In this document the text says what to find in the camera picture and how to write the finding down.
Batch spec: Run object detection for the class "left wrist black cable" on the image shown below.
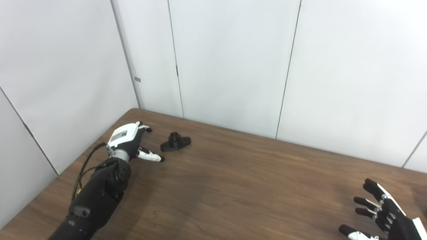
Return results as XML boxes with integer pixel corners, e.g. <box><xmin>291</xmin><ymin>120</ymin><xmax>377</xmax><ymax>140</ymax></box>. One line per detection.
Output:
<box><xmin>71</xmin><ymin>142</ymin><xmax>108</xmax><ymax>202</ymax></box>

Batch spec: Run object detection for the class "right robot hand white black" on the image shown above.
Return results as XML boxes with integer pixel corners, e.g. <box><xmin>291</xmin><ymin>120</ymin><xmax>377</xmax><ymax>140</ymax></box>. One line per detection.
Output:
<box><xmin>339</xmin><ymin>178</ymin><xmax>427</xmax><ymax>240</ymax></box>

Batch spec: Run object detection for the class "black flanged holder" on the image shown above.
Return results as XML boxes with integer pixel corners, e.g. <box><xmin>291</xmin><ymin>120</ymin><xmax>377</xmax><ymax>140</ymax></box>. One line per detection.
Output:
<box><xmin>160</xmin><ymin>132</ymin><xmax>192</xmax><ymax>153</ymax></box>

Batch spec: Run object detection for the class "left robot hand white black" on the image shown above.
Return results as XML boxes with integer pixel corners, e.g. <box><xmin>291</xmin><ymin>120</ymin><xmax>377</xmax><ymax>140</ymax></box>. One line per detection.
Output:
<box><xmin>107</xmin><ymin>121</ymin><xmax>165</xmax><ymax>163</ymax></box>

